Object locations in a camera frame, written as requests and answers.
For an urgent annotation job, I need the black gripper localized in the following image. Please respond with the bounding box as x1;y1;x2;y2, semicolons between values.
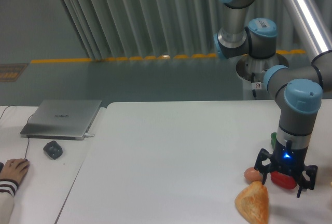
254;141;318;198

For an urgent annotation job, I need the triangular golden bread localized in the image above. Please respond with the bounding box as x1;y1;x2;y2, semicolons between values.
234;181;269;224

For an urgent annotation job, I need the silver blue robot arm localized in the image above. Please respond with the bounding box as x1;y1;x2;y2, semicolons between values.
214;0;331;190

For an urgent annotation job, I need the white striped sleeve forearm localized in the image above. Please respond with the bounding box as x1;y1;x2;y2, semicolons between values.
1;179;19;223

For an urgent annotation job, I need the person's bare hand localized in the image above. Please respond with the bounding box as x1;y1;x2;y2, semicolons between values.
1;159;30;185

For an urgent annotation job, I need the red bell pepper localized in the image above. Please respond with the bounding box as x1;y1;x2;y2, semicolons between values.
270;171;297;190

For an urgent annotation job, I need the green bell pepper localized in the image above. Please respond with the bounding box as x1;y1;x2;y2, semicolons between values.
270;132;276;149

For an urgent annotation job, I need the brown egg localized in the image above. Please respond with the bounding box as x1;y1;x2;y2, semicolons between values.
244;167;262;182

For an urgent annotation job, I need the silver closed laptop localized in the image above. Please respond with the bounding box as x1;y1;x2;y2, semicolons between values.
20;100;102;140

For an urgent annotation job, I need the grey pleated curtain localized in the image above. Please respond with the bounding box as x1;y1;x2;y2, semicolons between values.
62;0;331;60

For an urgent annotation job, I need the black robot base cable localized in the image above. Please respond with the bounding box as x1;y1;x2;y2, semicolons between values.
250;72;257;99

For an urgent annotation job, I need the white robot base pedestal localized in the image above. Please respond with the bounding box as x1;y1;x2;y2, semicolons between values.
236;53;289;100

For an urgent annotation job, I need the black mouse cable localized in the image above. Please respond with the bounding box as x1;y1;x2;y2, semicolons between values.
0;105;39;161

